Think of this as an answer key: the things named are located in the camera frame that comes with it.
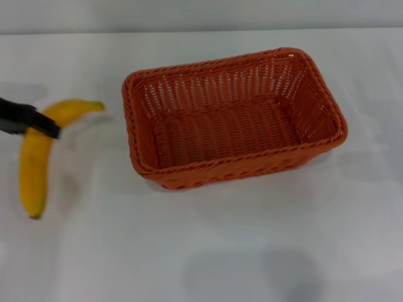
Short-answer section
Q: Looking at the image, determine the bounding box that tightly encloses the yellow banana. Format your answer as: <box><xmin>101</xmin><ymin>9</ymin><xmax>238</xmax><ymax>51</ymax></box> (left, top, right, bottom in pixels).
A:
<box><xmin>19</xmin><ymin>98</ymin><xmax>106</xmax><ymax>220</ymax></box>

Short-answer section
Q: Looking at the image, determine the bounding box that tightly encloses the orange woven plastic basket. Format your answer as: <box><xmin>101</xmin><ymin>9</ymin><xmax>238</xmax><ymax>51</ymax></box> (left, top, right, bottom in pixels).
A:
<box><xmin>121</xmin><ymin>47</ymin><xmax>349</xmax><ymax>192</ymax></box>

